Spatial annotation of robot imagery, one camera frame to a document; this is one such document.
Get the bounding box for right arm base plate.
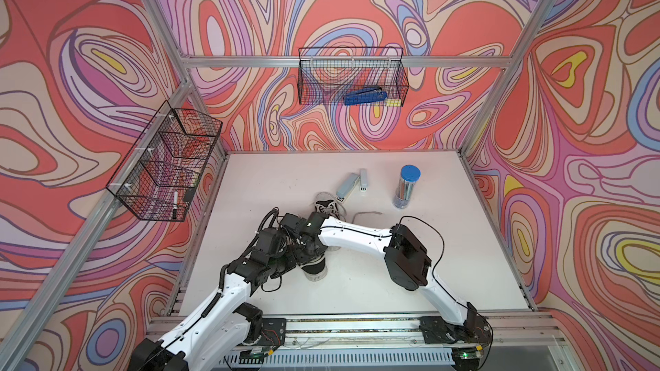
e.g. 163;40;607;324
419;315;493;345

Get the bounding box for pencil tube with blue lid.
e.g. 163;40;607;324
393;164;421;209

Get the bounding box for black wire basket wall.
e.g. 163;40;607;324
106;101;223;223
297;45;409;106

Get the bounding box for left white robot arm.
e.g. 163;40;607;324
128;227;296;370

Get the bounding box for aluminium rail with vents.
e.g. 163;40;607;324
128;311;573;371

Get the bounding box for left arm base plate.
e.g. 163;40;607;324
208;317;288;348

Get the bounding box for black wire basket back wall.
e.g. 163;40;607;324
297;45;409;106

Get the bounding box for yellow item in basket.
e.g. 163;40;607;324
383;99;402;108

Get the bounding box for black canvas sneaker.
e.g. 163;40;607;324
312;192;348;222
301;256;328;282

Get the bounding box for white marker in basket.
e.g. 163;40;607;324
171;190;179;221

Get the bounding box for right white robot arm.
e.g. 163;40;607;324
278;212;478;333

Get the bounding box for blue stapler in basket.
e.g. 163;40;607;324
344;86;388;106

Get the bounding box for grey blue stapler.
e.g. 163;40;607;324
335;168;369;202

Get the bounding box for black wire basket left wall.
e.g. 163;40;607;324
106;101;223;223

